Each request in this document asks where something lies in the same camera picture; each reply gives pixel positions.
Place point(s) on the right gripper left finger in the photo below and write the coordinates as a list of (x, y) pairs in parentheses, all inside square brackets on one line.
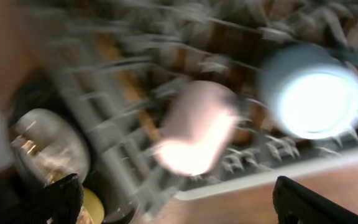
[(59, 202)]

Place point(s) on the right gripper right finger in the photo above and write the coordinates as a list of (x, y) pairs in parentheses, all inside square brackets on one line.
[(295, 204)]

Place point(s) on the blue plastic cup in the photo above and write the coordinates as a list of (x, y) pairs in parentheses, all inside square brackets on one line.
[(308, 93)]

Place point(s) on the pink plastic cup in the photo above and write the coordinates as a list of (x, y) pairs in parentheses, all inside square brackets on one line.
[(198, 126)]

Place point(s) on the grey dishwasher rack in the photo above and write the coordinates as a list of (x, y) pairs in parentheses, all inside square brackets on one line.
[(120, 65)]

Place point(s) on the yellow bowl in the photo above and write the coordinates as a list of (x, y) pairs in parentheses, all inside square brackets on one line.
[(92, 210)]

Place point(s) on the grey plate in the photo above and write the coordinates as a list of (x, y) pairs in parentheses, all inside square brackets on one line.
[(49, 148)]

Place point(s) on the round black serving tray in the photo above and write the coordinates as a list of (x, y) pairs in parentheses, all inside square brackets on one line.
[(43, 94)]

